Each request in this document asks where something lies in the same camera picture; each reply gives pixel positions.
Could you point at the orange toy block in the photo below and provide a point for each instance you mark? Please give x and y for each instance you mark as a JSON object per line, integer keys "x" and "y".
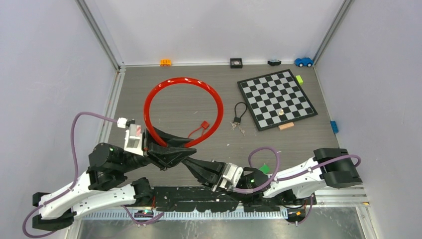
{"x": 165, "y": 62}

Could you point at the small black toy car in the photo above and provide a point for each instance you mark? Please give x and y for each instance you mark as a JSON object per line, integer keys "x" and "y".
{"x": 274, "y": 62}

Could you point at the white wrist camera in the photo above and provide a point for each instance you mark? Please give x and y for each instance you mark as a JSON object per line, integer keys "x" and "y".
{"x": 133, "y": 136}
{"x": 230, "y": 176}

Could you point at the blue toy brick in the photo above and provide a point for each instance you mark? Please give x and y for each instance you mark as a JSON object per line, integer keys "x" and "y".
{"x": 334, "y": 126}

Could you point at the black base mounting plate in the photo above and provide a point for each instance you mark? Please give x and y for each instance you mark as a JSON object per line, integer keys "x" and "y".
{"x": 190, "y": 198}

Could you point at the lime green block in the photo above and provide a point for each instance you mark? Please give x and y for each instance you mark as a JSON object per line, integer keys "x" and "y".
{"x": 299, "y": 79}

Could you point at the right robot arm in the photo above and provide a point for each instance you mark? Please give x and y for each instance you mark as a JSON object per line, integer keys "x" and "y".
{"x": 333, "y": 167}

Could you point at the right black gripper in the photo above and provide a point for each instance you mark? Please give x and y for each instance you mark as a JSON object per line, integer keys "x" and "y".
{"x": 208, "y": 173}

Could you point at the black cable padlock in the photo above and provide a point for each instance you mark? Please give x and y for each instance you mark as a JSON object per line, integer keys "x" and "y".
{"x": 237, "y": 118}

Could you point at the small silver keys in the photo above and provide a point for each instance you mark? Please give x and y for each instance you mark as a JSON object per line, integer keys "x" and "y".
{"x": 234, "y": 125}

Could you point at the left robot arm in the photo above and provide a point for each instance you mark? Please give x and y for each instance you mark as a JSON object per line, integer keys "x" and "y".
{"x": 100, "y": 186}

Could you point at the black white chessboard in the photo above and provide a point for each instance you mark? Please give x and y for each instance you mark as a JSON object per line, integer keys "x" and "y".
{"x": 266, "y": 95}

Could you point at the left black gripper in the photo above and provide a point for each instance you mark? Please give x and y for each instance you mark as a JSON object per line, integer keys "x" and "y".
{"x": 162, "y": 156}

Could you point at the blue toy car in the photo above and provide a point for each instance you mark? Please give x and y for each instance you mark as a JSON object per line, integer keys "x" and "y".
{"x": 306, "y": 61}

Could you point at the tan wooden block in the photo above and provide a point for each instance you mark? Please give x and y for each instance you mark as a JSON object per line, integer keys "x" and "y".
{"x": 286, "y": 126}

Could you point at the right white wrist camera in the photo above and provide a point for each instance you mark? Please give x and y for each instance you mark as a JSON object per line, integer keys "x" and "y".
{"x": 230, "y": 176}

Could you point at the small black box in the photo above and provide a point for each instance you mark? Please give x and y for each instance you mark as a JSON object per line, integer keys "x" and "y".
{"x": 236, "y": 63}

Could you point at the green toy brick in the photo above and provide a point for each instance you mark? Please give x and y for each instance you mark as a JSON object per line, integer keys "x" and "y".
{"x": 264, "y": 169}

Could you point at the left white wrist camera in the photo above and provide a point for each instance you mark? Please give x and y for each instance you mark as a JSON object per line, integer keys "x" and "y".
{"x": 133, "y": 136}

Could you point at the aluminium front rail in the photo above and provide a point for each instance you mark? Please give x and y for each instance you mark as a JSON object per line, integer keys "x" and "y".
{"x": 115, "y": 206}

